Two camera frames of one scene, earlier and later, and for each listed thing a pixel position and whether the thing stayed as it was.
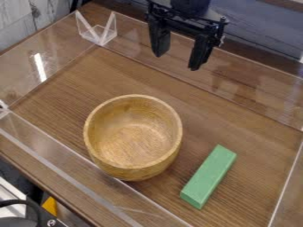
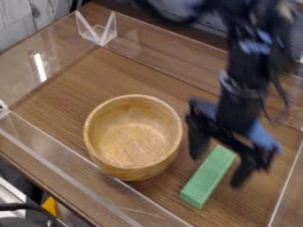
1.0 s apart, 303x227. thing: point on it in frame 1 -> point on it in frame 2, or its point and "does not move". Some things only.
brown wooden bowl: [133, 134] does not move
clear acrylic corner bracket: [98, 34] does not move
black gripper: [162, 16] -> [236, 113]
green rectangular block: [209, 176] does not move
